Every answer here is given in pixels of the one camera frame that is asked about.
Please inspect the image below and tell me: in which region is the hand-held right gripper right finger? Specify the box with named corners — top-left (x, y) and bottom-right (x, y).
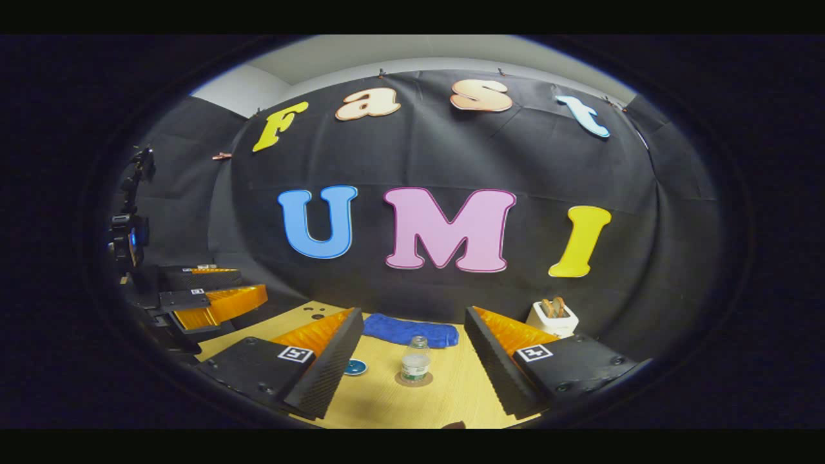
top-left (464, 305), bottom-right (652, 420)

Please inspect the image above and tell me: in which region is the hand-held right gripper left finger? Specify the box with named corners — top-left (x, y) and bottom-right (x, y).
top-left (197, 307), bottom-right (365, 421)

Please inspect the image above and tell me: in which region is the round brown coaster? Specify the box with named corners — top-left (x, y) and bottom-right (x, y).
top-left (394, 369), bottom-right (434, 389)

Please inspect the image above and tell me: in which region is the clear plastic water bottle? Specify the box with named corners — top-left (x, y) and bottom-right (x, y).
top-left (400, 335), bottom-right (432, 383)

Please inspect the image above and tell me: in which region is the white toaster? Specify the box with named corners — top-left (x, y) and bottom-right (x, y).
top-left (526, 303), bottom-right (579, 340)

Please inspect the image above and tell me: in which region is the blue towel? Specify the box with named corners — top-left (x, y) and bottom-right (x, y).
top-left (362, 313), bottom-right (460, 349)

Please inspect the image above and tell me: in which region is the black backdrop cloth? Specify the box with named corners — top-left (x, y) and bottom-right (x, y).
top-left (122, 68), bottom-right (719, 362)

